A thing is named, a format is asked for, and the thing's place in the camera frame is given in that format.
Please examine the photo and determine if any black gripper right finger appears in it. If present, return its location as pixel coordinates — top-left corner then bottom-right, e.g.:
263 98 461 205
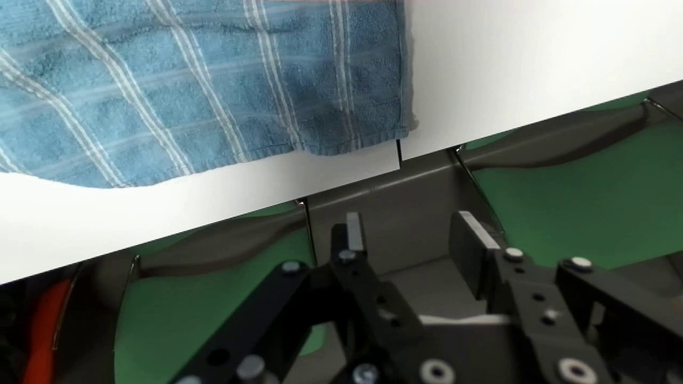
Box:
448 208 683 384

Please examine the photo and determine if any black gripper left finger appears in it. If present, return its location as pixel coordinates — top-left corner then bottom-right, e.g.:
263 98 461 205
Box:
169 210 429 384

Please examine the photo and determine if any blue striped towel cloth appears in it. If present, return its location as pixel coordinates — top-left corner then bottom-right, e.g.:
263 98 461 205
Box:
0 0 421 190

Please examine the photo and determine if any green chair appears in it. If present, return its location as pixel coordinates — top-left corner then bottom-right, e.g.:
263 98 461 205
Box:
461 88 683 274
113 205 336 384

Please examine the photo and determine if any red chair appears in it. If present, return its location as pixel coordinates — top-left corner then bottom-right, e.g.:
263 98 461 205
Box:
18 274 78 384

